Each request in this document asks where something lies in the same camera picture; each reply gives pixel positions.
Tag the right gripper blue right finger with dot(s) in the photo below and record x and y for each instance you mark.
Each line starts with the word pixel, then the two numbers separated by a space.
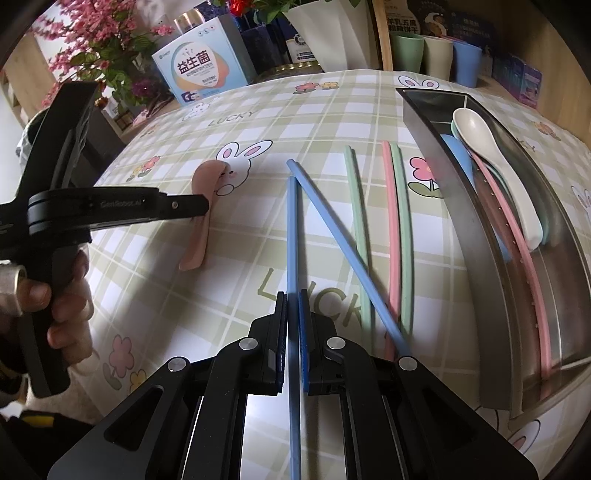
pixel 329 363

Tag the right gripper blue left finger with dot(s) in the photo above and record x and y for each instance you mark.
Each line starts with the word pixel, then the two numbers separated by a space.
pixel 254 364

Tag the pink chopstick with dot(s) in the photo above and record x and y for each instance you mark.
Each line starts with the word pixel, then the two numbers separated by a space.
pixel 525 259
pixel 394 232

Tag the blue chopstick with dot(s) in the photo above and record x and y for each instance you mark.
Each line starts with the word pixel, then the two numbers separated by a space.
pixel 340 235
pixel 293 351

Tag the person's left hand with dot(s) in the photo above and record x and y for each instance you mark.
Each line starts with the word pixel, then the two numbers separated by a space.
pixel 71 311

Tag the green chopstick left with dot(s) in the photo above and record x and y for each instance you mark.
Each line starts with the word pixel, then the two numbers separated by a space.
pixel 361 239

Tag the green chopstick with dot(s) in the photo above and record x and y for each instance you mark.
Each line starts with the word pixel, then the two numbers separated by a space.
pixel 361 239
pixel 406 237

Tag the green chopstick right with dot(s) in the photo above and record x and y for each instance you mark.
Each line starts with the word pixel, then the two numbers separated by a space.
pixel 406 237

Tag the pink flower plant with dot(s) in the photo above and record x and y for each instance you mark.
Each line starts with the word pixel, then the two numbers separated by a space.
pixel 104 44

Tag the pink chopstick in tray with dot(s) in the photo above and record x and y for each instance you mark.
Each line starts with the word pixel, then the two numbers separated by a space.
pixel 525 259

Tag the blue white probiotic box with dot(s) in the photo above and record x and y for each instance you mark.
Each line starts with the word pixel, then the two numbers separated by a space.
pixel 208 59

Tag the stainless steel utensil tray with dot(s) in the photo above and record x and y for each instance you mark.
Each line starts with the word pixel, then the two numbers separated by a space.
pixel 506 322

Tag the blue spoon in tray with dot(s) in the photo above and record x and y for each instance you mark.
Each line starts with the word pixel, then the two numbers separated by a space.
pixel 461 155

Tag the green spoon in tray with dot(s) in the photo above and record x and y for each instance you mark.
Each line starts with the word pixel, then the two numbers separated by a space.
pixel 535 216

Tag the dark blue milk powder box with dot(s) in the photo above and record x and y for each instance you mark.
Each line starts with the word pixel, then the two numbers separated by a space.
pixel 272 45

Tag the white spoon in tray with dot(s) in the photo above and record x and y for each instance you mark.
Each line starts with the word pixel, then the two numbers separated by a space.
pixel 498 170

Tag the gold round tin lid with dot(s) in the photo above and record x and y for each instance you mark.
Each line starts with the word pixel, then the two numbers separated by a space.
pixel 289 70

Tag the green plastic cup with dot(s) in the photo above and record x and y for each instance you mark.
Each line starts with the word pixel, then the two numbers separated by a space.
pixel 408 51

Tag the white geometric flower pot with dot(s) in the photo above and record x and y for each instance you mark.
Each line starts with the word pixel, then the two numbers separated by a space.
pixel 340 35

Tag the beige plastic cup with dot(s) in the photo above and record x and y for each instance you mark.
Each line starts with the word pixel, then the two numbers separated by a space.
pixel 438 57

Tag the blue plastic cup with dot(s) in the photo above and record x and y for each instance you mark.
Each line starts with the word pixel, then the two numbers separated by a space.
pixel 467 62

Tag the purple small carton box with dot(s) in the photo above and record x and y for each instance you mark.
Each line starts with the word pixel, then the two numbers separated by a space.
pixel 520 79

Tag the white green label packet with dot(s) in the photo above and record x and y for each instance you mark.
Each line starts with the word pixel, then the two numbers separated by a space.
pixel 400 18

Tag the dark moon picture box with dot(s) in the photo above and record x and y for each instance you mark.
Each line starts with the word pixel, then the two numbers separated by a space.
pixel 435 19

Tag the dark blue picture box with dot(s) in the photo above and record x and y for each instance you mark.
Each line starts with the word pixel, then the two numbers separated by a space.
pixel 475 31

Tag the wooden shelf cabinet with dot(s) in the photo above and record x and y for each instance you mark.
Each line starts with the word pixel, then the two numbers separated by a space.
pixel 551 36

